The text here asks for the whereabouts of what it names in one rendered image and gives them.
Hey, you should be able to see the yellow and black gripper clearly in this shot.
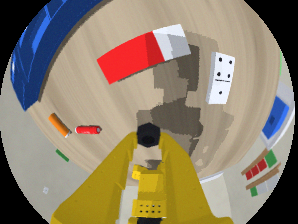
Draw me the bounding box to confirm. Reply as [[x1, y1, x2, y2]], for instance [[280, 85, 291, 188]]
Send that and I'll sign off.
[[50, 132, 234, 224]]

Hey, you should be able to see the white domino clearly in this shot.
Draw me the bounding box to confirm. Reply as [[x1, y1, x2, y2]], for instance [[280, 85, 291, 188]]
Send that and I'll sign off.
[[205, 52, 235, 104]]

